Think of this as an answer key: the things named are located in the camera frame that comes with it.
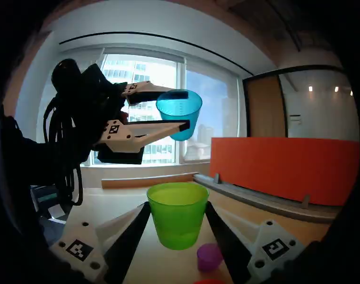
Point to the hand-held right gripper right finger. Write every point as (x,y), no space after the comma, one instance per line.
(271,233)

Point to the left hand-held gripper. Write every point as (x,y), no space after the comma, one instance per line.
(85,97)

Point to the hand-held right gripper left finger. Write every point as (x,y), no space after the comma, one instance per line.
(79,236)

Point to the blue plastic cup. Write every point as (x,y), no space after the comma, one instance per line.
(179,109)

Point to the green plastic cup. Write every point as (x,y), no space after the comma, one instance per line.
(176,216)

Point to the person's left forearm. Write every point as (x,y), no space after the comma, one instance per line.
(26,156)

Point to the red desk screen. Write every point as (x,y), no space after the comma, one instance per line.
(286,168)

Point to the purple plastic cup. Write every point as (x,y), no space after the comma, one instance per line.
(208,258)

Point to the red plastic cup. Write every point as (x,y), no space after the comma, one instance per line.
(210,281)

